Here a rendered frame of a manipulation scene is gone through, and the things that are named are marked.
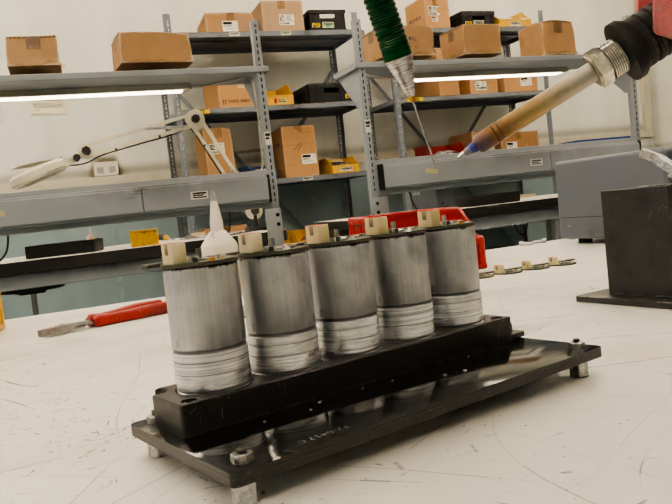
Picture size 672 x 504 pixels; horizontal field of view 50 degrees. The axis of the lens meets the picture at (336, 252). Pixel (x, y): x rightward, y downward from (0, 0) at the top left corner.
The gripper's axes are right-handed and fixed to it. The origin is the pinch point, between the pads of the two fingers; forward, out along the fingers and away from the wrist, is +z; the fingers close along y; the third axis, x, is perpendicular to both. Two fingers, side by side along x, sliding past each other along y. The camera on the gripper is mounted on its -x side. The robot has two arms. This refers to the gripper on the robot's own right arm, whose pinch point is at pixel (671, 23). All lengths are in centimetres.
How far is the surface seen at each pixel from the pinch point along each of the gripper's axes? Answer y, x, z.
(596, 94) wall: -584, 79, -106
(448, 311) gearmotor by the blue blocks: 0.6, -4.1, 13.3
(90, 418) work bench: 3.0, -16.1, 22.2
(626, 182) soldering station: -49, 11, 2
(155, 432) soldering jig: 8.9, -11.7, 18.9
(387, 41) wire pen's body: 2.9, -9.7, 4.4
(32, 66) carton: -199, -150, 15
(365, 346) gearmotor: 4.4, -6.6, 15.0
